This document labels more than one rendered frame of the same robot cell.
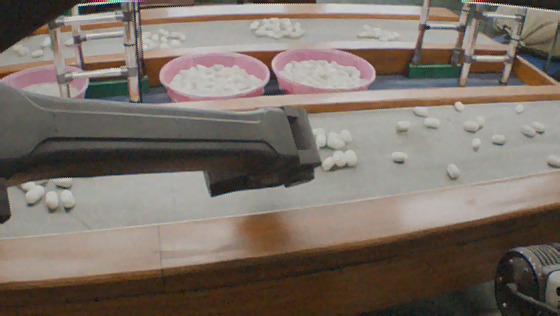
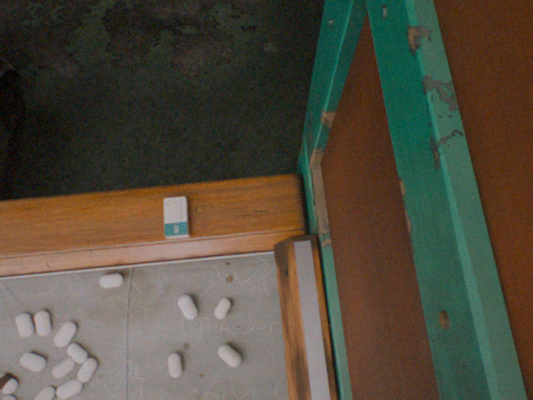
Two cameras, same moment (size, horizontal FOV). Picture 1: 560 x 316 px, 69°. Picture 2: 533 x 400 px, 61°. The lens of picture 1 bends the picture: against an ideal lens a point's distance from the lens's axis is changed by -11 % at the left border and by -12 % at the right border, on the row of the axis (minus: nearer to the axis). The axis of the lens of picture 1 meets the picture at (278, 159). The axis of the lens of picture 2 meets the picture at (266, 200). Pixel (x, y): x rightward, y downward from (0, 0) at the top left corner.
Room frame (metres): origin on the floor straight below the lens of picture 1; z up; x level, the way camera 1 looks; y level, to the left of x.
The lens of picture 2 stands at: (0.47, 0.70, 1.44)
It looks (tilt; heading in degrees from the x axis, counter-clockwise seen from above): 74 degrees down; 192
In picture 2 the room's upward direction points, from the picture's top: 1 degrees counter-clockwise
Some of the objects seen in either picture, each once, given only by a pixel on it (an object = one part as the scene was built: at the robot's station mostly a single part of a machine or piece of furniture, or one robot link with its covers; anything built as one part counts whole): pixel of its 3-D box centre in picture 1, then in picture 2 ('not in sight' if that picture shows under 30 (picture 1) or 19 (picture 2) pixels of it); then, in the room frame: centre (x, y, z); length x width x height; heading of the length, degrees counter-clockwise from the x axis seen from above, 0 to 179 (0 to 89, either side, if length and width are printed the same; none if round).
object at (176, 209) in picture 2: not in sight; (176, 217); (0.34, 0.53, 0.78); 0.06 x 0.04 x 0.02; 17
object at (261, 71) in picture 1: (214, 89); not in sight; (1.02, 0.17, 0.72); 0.27 x 0.27 x 0.10
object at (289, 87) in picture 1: (322, 82); not in sight; (1.10, -0.10, 0.72); 0.27 x 0.27 x 0.10
